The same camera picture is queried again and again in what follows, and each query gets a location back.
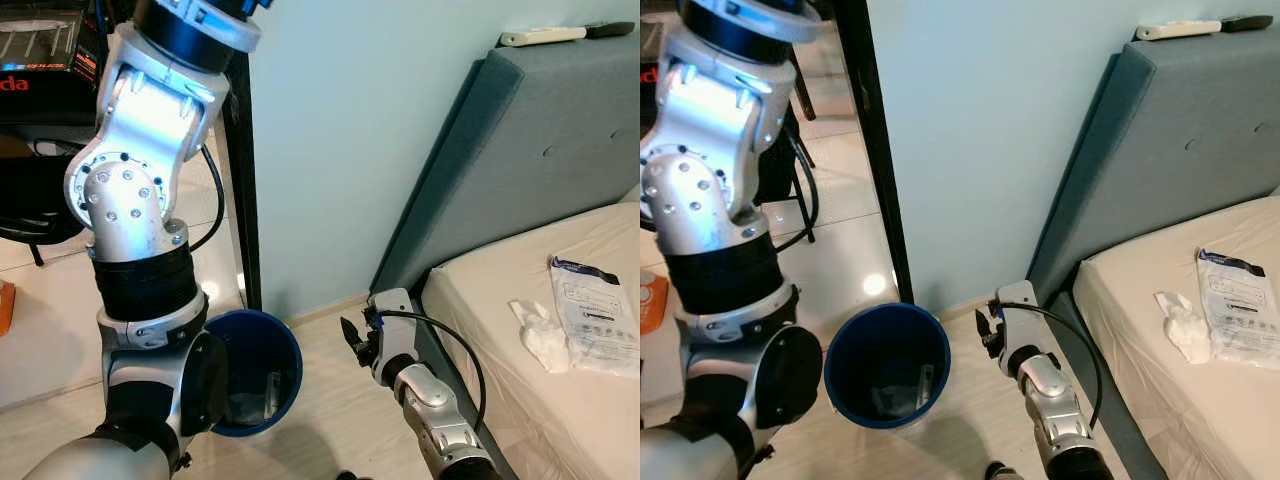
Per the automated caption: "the small white labelled box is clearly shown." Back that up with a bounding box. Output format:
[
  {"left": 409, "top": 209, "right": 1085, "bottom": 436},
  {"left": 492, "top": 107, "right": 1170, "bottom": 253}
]
[
  {"left": 870, "top": 365, "right": 936, "bottom": 419},
  {"left": 228, "top": 370, "right": 283, "bottom": 423}
]

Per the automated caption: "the white tissue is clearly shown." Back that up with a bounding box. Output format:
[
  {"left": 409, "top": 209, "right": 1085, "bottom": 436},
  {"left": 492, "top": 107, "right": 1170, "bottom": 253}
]
[
  {"left": 1153, "top": 290, "right": 1213, "bottom": 366},
  {"left": 508, "top": 298, "right": 571, "bottom": 374}
]

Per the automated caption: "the white blue plastic bag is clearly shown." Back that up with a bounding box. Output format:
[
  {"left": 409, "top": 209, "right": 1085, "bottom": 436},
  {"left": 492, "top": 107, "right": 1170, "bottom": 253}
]
[
  {"left": 548, "top": 256, "right": 641, "bottom": 379},
  {"left": 1195, "top": 247, "right": 1280, "bottom": 371}
]

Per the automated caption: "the mattress with beige sheet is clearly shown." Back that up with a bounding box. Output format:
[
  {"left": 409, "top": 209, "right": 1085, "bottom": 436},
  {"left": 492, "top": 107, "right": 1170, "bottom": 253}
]
[
  {"left": 1072, "top": 195, "right": 1280, "bottom": 480},
  {"left": 420, "top": 200, "right": 641, "bottom": 480}
]

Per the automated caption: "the teal upholstered headboard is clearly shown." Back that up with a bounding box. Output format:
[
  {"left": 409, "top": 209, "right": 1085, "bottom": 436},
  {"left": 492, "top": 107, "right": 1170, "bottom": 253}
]
[
  {"left": 1025, "top": 27, "right": 1280, "bottom": 301},
  {"left": 370, "top": 33, "right": 641, "bottom": 301}
]

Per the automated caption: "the white remote control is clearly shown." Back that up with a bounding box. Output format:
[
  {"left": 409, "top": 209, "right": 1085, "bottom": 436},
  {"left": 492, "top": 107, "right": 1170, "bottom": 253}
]
[
  {"left": 499, "top": 26, "right": 588, "bottom": 48},
  {"left": 1135, "top": 20, "right": 1223, "bottom": 42}
]

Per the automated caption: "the black red printed box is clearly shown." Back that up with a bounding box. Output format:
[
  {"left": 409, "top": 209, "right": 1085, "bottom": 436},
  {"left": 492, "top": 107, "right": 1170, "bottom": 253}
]
[
  {"left": 640, "top": 0, "right": 681, "bottom": 91},
  {"left": 0, "top": 0, "right": 106, "bottom": 126}
]

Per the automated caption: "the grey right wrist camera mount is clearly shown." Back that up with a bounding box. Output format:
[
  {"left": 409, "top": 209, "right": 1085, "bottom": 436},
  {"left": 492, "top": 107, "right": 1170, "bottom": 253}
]
[
  {"left": 995, "top": 280, "right": 1041, "bottom": 351},
  {"left": 368, "top": 288, "right": 419, "bottom": 363}
]

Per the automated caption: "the teal bed frame base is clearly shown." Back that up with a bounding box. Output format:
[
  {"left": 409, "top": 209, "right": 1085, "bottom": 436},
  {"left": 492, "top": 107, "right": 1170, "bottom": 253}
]
[
  {"left": 1060, "top": 290, "right": 1166, "bottom": 480},
  {"left": 415, "top": 290, "right": 521, "bottom": 480}
]

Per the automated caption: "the black partition frame post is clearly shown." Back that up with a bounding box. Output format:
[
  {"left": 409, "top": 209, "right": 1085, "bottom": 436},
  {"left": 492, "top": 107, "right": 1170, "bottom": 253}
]
[
  {"left": 222, "top": 50, "right": 263, "bottom": 311},
  {"left": 830, "top": 0, "right": 916, "bottom": 306}
]

